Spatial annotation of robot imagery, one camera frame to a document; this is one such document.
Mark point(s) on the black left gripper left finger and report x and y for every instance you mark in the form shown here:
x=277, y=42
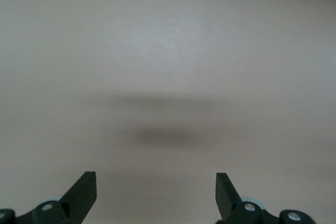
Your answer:
x=78, y=197

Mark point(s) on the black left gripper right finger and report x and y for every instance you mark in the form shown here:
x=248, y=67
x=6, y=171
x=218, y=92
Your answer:
x=228, y=200

